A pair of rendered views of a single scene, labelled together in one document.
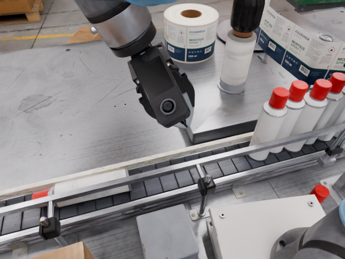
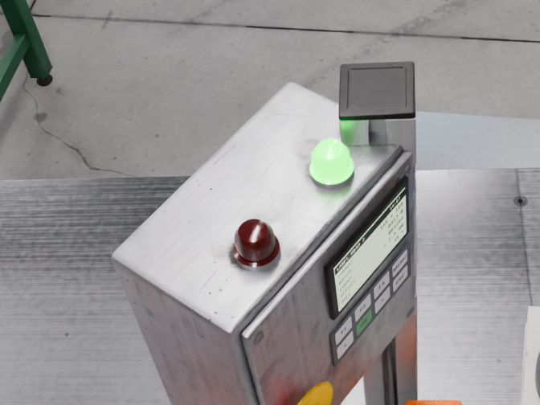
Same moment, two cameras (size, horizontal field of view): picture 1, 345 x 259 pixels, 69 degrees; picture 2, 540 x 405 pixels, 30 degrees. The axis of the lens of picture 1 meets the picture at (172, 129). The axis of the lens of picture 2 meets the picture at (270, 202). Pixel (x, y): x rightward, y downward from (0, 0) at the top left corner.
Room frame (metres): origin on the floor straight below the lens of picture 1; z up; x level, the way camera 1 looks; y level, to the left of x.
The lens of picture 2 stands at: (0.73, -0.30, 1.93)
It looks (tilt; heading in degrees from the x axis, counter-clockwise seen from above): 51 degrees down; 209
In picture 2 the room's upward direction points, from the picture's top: 11 degrees counter-clockwise
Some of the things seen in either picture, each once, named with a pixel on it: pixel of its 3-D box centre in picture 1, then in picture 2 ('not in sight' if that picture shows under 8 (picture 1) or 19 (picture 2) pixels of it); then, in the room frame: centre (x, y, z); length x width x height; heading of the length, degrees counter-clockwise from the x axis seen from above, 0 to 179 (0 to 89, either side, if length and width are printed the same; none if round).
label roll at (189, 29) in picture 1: (190, 32); not in sight; (0.94, -0.07, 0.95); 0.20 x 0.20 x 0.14
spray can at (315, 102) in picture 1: (305, 117); not in sight; (0.43, -0.32, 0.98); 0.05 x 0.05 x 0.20
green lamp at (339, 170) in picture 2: not in sight; (330, 160); (0.37, -0.45, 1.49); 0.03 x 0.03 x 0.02
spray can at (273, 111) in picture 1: (267, 126); not in sight; (0.41, -0.22, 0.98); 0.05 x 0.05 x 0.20
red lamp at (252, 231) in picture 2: not in sight; (255, 240); (0.44, -0.47, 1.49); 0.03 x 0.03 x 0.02
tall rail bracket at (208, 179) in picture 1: (200, 187); not in sight; (0.29, -0.06, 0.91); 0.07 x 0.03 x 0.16; 17
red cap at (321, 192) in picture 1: (319, 193); not in sight; (0.31, -0.36, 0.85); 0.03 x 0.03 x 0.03
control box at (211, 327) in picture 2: not in sight; (284, 286); (0.40, -0.48, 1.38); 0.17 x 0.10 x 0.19; 162
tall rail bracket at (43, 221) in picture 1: (57, 226); not in sight; (0.20, 0.23, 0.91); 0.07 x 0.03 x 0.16; 17
